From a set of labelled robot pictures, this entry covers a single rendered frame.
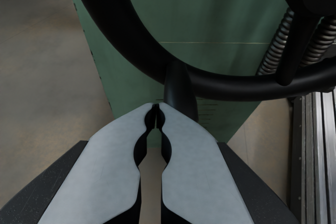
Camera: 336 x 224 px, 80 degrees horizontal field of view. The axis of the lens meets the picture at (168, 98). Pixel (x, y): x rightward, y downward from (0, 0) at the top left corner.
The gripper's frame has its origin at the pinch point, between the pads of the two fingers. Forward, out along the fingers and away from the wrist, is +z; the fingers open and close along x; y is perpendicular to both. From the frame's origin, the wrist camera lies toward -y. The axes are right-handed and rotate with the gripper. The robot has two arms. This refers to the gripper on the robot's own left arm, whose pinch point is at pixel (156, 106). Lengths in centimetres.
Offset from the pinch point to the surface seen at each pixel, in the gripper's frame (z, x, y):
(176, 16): 25.6, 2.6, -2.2
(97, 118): 67, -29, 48
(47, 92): 79, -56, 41
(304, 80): 7.4, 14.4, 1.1
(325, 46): 13.0, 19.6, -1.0
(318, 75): 7.3, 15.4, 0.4
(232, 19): 26.3, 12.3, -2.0
